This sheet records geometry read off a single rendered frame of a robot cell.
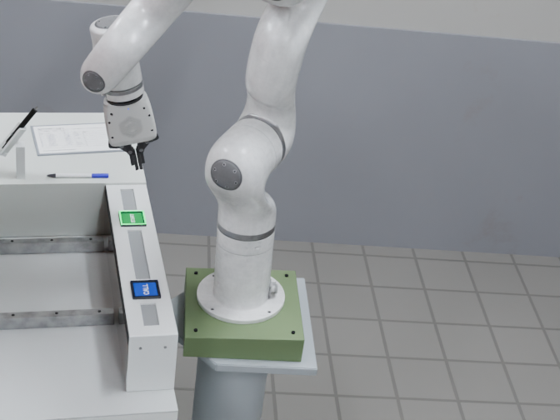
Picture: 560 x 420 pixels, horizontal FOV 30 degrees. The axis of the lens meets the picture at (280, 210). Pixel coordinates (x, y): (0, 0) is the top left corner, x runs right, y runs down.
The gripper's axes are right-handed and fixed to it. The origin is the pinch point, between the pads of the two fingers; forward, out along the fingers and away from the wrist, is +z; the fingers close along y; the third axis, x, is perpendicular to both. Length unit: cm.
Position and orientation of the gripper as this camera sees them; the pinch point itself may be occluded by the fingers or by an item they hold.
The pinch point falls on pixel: (137, 158)
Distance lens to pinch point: 224.6
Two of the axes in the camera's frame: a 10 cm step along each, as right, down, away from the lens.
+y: 9.7, -2.0, 1.3
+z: 0.9, 8.2, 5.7
